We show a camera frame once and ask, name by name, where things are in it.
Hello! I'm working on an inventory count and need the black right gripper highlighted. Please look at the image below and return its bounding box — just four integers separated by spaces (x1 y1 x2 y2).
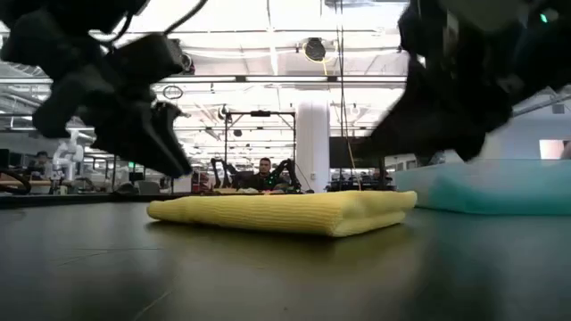
352 0 571 162

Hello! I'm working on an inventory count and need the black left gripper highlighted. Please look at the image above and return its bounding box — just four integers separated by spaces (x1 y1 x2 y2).
0 0 194 178

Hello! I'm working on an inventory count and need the yellow microfiber towel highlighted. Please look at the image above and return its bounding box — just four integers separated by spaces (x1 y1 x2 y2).
145 190 418 238

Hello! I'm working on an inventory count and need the person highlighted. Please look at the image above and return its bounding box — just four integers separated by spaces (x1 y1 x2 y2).
31 150 53 177
244 156 291 193

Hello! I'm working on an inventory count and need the teal plastic bin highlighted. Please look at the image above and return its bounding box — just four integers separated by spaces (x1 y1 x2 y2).
393 159 571 217

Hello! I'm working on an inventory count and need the black monitor screen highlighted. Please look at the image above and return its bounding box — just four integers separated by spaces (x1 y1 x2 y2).
328 136 385 169

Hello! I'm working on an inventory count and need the white building column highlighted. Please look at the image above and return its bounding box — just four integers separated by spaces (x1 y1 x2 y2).
295 100 331 193

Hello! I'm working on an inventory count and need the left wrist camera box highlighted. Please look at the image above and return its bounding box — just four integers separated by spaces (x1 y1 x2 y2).
106 33 186 86

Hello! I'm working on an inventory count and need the pink wall panel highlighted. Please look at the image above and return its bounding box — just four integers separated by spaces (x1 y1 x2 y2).
538 138 567 161

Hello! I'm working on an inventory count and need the black background frame rig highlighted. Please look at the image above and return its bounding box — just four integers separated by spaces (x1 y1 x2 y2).
222 110 298 179

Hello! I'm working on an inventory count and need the black ceiling cable reel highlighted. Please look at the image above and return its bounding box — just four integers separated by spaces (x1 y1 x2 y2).
304 37 327 62

